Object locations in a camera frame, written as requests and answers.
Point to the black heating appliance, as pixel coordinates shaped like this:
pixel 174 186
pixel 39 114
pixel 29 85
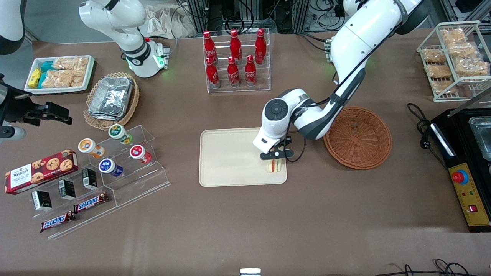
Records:
pixel 460 130

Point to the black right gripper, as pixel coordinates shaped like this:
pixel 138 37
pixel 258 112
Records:
pixel 16 108

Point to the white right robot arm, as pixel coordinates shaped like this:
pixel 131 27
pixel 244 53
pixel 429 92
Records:
pixel 115 19

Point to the green lid gum jar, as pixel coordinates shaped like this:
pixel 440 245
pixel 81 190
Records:
pixel 118 132

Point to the aluminium frame equipment rack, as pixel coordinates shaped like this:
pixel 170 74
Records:
pixel 245 13

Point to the small black snack box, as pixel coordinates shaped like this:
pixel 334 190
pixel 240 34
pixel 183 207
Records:
pixel 89 178
pixel 66 189
pixel 41 200

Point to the small white clip block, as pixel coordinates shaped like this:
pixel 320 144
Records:
pixel 250 271

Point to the clear acrylic stepped display stand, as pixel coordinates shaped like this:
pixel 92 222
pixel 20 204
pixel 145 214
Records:
pixel 142 180

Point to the red lid gum jar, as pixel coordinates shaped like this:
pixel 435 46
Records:
pixel 138 152

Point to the stack of foil containers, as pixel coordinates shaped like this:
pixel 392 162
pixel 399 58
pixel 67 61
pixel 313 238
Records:
pixel 111 97

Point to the white rectangular snack tray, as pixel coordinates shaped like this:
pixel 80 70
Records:
pixel 28 90

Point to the clear acrylic bottle rack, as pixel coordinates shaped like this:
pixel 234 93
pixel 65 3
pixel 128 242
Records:
pixel 238 87

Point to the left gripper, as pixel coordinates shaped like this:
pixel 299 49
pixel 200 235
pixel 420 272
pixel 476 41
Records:
pixel 288 141

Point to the red cola bottle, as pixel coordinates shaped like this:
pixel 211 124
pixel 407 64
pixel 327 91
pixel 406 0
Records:
pixel 250 72
pixel 208 46
pixel 235 45
pixel 233 73
pixel 260 46
pixel 211 74

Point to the clear bag of rice crackers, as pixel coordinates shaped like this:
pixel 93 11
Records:
pixel 57 79
pixel 71 63
pixel 80 78

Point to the yellow control panel box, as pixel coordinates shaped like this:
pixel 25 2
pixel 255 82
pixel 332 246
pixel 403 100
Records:
pixel 473 195

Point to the white crumpled bag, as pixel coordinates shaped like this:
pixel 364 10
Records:
pixel 165 19

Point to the triangle sandwich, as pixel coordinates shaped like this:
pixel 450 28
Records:
pixel 273 166

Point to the red Walkers cookie box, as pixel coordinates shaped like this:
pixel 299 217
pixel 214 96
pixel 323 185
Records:
pixel 40 170

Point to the yellow snack pack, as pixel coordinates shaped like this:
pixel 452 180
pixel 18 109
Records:
pixel 34 78

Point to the blue lid gum jar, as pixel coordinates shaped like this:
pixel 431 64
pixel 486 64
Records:
pixel 109 166

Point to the cream plastic tray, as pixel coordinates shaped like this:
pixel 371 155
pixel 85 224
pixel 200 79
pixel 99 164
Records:
pixel 230 161

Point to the brown round wicker basket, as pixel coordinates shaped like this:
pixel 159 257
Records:
pixel 358 138

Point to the orange lid gum jar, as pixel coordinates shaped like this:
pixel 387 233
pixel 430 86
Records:
pixel 89 147

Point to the Snickers chocolate bar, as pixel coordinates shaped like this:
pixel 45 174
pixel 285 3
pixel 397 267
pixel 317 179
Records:
pixel 57 221
pixel 91 202

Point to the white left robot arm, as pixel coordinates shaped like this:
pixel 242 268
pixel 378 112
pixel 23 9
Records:
pixel 360 34

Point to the grey cylindrical gripper attachment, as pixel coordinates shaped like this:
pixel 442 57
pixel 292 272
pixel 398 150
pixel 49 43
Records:
pixel 11 133

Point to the teal snack pack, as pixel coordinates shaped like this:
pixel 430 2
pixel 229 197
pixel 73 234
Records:
pixel 48 66
pixel 42 79

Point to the red emergency stop button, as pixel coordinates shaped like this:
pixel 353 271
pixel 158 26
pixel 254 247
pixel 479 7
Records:
pixel 460 176

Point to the bagged fried snack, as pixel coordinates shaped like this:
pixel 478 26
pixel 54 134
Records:
pixel 438 71
pixel 434 56
pixel 453 35
pixel 462 49
pixel 443 86
pixel 471 67

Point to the light wicker basket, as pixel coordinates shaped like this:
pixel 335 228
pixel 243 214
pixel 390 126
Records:
pixel 134 99

